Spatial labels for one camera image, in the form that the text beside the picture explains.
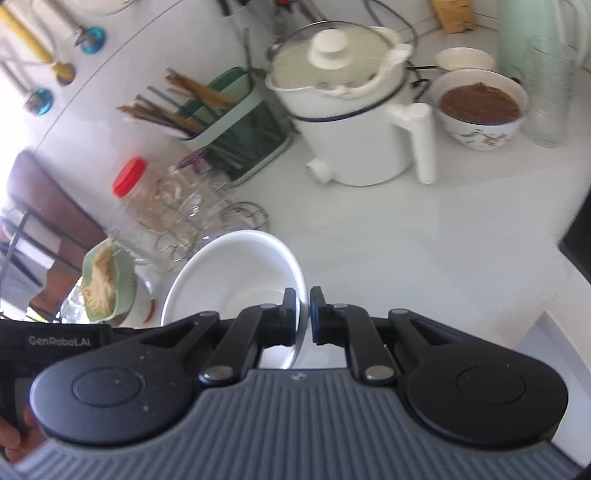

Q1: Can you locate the black power cable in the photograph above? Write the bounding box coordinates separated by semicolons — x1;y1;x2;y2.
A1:
362;0;441;90

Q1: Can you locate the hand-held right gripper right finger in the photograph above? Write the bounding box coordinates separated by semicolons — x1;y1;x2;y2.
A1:
309;286;466;386

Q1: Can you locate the white bowl with red foot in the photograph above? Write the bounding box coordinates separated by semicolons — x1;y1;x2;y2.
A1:
134;277;158;325

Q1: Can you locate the wooden block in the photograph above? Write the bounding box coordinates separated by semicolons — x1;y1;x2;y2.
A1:
431;0;476;36

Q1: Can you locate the person's left hand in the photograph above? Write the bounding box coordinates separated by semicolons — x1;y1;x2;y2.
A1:
0;406;48;463

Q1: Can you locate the red-lidded plastic jar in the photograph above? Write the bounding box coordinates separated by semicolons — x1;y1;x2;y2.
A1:
113;157;195;261

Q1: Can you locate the floral bowl of brown food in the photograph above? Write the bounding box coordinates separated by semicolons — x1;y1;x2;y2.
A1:
431;68;531;151

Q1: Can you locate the tall clear ribbed glass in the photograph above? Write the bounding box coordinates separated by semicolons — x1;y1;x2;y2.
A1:
523;36;581;149

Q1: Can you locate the white electric pot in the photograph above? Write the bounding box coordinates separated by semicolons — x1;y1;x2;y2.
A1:
264;21;437;187

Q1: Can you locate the dark stove top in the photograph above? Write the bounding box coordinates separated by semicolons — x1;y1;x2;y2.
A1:
558;185;591;283

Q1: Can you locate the blue suction hook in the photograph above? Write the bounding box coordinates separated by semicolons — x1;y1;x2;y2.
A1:
75;27;107;55
22;88;55;117

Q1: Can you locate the pale green bottle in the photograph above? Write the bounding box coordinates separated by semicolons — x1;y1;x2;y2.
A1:
496;0;562;85

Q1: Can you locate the green plastic colander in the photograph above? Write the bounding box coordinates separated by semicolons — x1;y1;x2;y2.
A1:
81;237;140;322

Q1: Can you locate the green chopstick holder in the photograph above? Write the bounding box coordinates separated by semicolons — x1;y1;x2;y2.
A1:
177;67;295;186

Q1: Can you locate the yellow-handled utensil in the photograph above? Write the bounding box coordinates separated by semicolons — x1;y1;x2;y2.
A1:
0;4;78;87

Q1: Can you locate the wire glass holder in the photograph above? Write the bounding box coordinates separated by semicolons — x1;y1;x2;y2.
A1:
152;164;271;274

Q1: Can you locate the plain white bowl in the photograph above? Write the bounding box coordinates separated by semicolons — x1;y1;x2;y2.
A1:
160;229;309;371

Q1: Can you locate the small white bowl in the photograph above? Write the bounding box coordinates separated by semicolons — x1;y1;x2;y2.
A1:
435;47;498;75

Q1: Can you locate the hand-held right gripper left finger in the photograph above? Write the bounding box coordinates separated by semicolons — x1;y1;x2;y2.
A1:
136;287;299;387

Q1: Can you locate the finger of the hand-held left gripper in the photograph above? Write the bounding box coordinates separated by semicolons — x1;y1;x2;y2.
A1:
112;326;160;344

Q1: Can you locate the bundle of pale noodles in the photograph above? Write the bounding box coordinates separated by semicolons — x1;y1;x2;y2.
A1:
82;244;120;320

